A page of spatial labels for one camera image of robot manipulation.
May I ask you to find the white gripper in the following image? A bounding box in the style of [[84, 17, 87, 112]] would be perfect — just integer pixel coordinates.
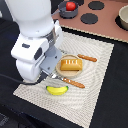
[[11, 25, 63, 82]]

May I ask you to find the orange toy bread loaf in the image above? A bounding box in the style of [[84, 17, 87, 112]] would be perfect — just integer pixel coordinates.
[[60, 59, 83, 71]]

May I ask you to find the yellow toy banana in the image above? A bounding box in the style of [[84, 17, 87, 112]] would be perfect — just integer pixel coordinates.
[[46, 86, 68, 95]]

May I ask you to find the red toy tomato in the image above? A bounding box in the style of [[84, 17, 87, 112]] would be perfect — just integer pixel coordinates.
[[66, 2, 76, 11]]

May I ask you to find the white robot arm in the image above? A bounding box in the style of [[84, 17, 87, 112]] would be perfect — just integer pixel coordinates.
[[5, 0, 63, 82]]

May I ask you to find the round wooden plate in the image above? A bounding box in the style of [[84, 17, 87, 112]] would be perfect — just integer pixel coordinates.
[[55, 54, 82, 78]]

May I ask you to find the small grey pot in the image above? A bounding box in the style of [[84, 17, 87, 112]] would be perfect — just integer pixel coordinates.
[[54, 1, 78, 19]]

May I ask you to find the black stove burner front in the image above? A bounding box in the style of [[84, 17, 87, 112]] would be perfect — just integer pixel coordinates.
[[80, 13, 98, 24]]

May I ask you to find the black stove burner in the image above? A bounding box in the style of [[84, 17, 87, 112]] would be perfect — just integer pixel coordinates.
[[80, 13, 98, 24], [88, 1, 104, 10]]

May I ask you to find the beige woven placemat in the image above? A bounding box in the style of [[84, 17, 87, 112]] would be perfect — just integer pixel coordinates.
[[14, 32, 114, 128]]

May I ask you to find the brown wooden board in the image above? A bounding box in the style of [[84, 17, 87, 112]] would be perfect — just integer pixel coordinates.
[[53, 0, 128, 42]]

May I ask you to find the black stove burner rear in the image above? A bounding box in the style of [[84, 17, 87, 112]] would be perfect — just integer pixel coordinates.
[[88, 1, 104, 10]]

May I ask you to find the beige bowl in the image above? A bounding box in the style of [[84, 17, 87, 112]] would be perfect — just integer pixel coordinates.
[[119, 5, 128, 30]]

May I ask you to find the black cable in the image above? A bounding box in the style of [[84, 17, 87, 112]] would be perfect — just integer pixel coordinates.
[[0, 72, 49, 86]]

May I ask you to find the fork with orange handle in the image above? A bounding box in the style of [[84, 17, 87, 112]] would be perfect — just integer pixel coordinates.
[[51, 74, 85, 88]]

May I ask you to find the knife with orange handle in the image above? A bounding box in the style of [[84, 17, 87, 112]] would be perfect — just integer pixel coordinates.
[[60, 49, 98, 63]]

